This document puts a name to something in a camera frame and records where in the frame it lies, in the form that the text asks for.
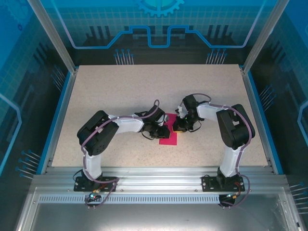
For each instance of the blue printed side panel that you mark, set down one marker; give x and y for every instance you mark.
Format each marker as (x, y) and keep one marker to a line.
(14, 72)
(293, 72)

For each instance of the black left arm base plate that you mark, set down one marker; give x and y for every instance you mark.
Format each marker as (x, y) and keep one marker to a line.
(108, 185)

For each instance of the pink paper sheet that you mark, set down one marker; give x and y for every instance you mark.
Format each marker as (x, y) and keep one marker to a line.
(168, 142)

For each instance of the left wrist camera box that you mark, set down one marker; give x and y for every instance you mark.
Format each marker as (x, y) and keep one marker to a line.
(166, 118)

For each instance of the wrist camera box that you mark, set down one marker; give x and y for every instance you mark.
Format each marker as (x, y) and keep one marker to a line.
(166, 118)
(180, 111)

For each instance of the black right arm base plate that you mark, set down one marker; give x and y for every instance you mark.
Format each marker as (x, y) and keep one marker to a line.
(208, 184)

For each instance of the aluminium side rail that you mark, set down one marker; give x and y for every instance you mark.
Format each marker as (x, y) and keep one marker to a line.
(68, 96)
(251, 96)

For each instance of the aluminium frame post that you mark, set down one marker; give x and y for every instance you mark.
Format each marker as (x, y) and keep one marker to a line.
(56, 36)
(263, 36)

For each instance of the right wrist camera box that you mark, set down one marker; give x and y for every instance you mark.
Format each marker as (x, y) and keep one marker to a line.
(180, 111)

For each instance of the wide aluminium base rail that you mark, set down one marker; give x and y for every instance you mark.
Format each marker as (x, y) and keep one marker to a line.
(158, 178)

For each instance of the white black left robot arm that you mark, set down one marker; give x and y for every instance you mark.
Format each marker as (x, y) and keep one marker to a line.
(96, 166)

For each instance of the blue table edge strip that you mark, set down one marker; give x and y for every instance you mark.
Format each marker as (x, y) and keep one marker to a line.
(255, 96)
(63, 96)

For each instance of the dark printed panel with gear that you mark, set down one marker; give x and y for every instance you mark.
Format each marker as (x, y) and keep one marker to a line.
(96, 14)

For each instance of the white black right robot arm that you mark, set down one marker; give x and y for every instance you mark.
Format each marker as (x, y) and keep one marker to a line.
(228, 163)

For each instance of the shiny metal sheet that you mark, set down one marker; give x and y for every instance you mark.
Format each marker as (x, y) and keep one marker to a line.
(154, 216)

